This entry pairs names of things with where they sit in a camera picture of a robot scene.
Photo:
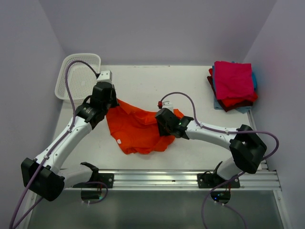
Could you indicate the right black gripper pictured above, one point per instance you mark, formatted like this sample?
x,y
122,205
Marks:
x,y
162,131

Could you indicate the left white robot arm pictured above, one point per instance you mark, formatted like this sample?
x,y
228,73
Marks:
x,y
43,175

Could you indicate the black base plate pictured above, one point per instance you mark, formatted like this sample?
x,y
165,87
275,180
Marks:
x,y
106,179
207,181

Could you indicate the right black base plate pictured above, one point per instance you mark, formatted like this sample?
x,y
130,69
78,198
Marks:
x,y
207,181

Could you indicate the aluminium mounting rail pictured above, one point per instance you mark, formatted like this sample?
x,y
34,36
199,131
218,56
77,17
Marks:
x,y
158,179

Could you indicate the white plastic basket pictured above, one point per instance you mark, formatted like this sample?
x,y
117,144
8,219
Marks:
x,y
81,79

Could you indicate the orange t shirt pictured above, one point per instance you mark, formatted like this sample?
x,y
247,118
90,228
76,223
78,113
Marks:
x,y
135,130

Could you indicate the magenta folded t shirt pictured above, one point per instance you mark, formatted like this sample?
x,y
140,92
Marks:
x,y
233,80

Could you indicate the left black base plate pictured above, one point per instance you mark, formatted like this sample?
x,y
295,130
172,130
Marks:
x,y
106,179

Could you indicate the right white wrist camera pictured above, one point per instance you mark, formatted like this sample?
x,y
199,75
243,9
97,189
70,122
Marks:
x,y
165,104

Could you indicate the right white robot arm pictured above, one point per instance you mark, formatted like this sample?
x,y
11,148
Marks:
x,y
246,147

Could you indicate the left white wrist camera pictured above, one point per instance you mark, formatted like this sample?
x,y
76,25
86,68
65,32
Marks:
x,y
104,77

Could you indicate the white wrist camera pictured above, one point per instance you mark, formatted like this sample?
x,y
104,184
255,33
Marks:
x,y
104,77
165,104

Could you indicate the dark red folded t shirt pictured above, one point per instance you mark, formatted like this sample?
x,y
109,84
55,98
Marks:
x,y
238,106

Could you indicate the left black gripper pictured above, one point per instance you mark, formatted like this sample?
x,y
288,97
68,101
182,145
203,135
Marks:
x,y
115,102

